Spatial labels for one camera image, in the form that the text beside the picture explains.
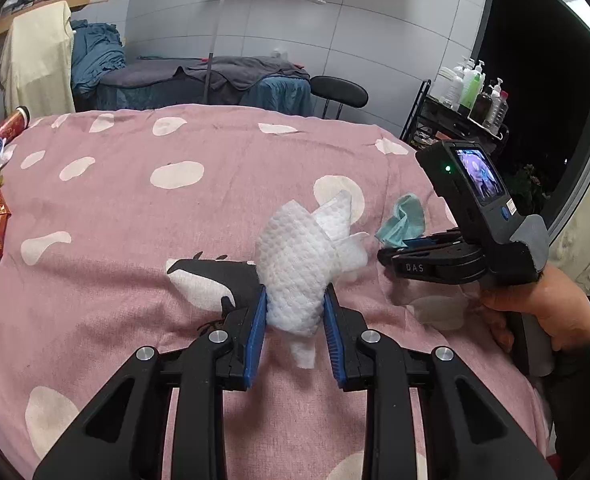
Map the black round stool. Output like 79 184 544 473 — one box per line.
309 75 370 120

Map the green bottle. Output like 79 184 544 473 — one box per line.
459 62 484 116

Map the blue crumpled cloth pile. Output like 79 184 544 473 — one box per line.
70 20 127 99

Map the cream towel on chair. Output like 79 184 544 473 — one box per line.
0 1 74 118

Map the potted plant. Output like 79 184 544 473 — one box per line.
508 164 551 208

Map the person's right hand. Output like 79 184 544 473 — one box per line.
480 264 590 352

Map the pink dotted bed cover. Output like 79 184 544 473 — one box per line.
0 105 550 479

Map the teal tissue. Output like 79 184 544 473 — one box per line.
375 193 425 248

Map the clear plastic bottle red cap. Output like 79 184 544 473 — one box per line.
491 90 508 134

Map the white paper towel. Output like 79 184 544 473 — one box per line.
255 190 368 370

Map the black wire storage cart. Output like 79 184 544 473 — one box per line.
400 79 505 153

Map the grey blanket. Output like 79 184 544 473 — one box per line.
180 56 310 105

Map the red snack can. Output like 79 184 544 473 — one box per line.
0 105 30 144

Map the dark brown bottle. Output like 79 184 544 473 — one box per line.
470 84 492 125

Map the massage bed with blue cover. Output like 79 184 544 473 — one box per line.
89 58 313 117

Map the white curved pipe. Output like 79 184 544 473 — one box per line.
201 0 328 104

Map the white pump bottle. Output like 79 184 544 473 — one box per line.
441 61 467 110

